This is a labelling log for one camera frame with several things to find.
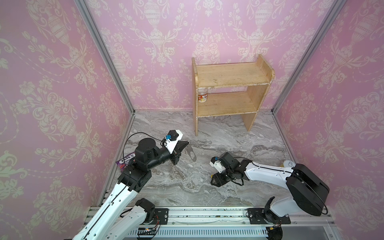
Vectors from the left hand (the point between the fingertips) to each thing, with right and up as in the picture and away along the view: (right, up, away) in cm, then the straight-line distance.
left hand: (187, 144), depth 64 cm
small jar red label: (+8, +27, +29) cm, 40 cm away
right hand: (+14, -24, +20) cm, 34 cm away
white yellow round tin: (+58, -14, +21) cm, 63 cm away
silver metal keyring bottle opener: (+1, -3, 0) cm, 3 cm away
